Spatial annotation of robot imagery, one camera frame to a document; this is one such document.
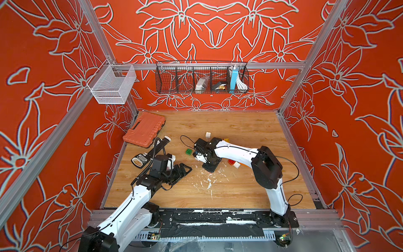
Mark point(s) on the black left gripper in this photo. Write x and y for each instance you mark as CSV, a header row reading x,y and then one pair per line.
x,y
181,173

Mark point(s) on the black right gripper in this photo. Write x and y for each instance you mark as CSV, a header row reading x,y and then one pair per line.
x,y
208,169

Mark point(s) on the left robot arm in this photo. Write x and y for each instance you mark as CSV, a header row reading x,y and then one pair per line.
x,y
118,230

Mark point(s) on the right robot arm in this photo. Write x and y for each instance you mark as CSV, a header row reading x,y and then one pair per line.
x,y
266,167

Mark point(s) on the red lego brick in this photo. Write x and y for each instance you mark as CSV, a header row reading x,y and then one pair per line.
x,y
231,162

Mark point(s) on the small white lego brick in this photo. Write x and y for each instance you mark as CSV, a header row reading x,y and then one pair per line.
x,y
236,164

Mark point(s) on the black handheld tool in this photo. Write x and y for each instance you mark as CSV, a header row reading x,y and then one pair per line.
x,y
141,160

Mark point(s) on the orange tool case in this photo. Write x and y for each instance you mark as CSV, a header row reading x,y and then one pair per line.
x,y
145,129

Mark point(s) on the grey packet in basket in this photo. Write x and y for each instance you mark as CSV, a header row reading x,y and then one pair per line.
x,y
202,85

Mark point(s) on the black item in basket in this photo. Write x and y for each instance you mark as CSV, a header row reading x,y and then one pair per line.
x,y
220,86

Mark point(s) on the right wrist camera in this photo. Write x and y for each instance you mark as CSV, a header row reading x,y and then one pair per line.
x,y
200,148

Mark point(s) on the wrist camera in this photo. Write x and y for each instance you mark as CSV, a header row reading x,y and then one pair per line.
x,y
162,162
200,148

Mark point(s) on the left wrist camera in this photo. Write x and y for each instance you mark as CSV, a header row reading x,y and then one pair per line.
x,y
162,162

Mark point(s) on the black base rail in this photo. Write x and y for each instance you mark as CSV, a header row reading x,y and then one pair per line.
x,y
225,223

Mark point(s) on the black wire basket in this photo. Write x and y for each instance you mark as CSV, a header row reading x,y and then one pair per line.
x,y
181,77

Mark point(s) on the white wire basket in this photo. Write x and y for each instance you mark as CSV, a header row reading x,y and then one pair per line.
x,y
112,87

